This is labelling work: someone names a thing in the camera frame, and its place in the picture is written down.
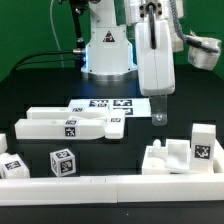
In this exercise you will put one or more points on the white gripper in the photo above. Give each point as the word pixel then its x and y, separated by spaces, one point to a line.
pixel 155 67

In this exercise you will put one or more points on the white chair seat block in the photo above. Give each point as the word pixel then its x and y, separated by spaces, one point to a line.
pixel 173 157

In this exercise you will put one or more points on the white tagged block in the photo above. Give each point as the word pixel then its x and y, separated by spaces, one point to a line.
pixel 12 167

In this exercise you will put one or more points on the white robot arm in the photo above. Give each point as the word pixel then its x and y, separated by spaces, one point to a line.
pixel 111 51

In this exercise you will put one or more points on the white tagged sheet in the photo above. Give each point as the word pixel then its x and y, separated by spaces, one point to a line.
pixel 133 107

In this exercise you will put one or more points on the white tagged cube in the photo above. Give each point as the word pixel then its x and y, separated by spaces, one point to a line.
pixel 62 162

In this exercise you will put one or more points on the white block left edge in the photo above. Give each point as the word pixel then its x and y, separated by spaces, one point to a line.
pixel 3 143

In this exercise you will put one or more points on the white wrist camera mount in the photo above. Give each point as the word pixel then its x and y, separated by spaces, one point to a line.
pixel 204 52

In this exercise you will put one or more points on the white right rail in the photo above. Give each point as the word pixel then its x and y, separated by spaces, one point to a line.
pixel 218 158

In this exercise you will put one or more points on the white rail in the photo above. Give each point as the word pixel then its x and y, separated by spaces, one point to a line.
pixel 111 189
pixel 218 158

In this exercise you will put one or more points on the white front rail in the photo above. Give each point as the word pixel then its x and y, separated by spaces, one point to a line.
pixel 111 189

